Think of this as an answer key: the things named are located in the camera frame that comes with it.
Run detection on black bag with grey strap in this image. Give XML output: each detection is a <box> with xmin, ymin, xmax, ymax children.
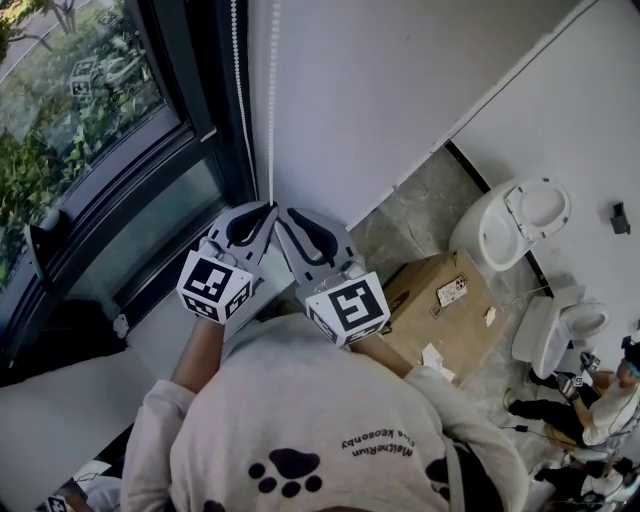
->
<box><xmin>443</xmin><ymin>439</ymin><xmax>501</xmax><ymax>512</ymax></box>

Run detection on person's left forearm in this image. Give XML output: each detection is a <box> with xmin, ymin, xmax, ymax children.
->
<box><xmin>172</xmin><ymin>317</ymin><xmax>226</xmax><ymax>394</ymax></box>

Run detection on large cardboard box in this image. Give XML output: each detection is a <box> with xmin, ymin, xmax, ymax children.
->
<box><xmin>379</xmin><ymin>252</ymin><xmax>501</xmax><ymax>386</ymax></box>

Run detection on white toilet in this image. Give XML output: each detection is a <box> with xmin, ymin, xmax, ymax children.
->
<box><xmin>448</xmin><ymin>175</ymin><xmax>572</xmax><ymax>272</ymax></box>
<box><xmin>512</xmin><ymin>287</ymin><xmax>612</xmax><ymax>379</ymax></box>

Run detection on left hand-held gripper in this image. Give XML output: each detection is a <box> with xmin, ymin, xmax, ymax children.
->
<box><xmin>177</xmin><ymin>201</ymin><xmax>280</xmax><ymax>326</ymax></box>

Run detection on phone with patterned case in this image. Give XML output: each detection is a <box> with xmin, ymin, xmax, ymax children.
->
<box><xmin>435</xmin><ymin>276</ymin><xmax>469</xmax><ymax>307</ymax></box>

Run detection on black framed window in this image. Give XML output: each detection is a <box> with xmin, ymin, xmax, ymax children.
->
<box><xmin>0</xmin><ymin>0</ymin><xmax>261</xmax><ymax>386</ymax></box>

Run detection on black window handle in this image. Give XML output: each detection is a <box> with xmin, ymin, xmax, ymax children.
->
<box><xmin>23</xmin><ymin>209</ymin><xmax>64</xmax><ymax>289</ymax></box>

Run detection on white bead pull chain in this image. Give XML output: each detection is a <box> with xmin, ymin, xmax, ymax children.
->
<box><xmin>229</xmin><ymin>0</ymin><xmax>281</xmax><ymax>207</ymax></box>

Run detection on black wall bracket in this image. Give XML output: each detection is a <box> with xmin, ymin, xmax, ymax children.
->
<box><xmin>610</xmin><ymin>201</ymin><xmax>631</xmax><ymax>234</ymax></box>

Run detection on crumpled white paper sheets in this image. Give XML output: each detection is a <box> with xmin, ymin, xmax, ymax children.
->
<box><xmin>421</xmin><ymin>343</ymin><xmax>456</xmax><ymax>384</ymax></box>

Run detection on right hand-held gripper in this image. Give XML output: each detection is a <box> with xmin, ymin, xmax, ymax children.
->
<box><xmin>273</xmin><ymin>207</ymin><xmax>391</xmax><ymax>349</ymax></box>

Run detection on green trees outside window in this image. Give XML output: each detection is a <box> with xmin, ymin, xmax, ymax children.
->
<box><xmin>0</xmin><ymin>0</ymin><xmax>166</xmax><ymax>291</ymax></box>

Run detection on beige paw print sweatshirt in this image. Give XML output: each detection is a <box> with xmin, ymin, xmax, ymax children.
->
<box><xmin>119</xmin><ymin>314</ymin><xmax>531</xmax><ymax>512</ymax></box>

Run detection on person's right forearm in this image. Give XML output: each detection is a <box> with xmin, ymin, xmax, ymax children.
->
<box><xmin>357</xmin><ymin>337</ymin><xmax>414</xmax><ymax>376</ymax></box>

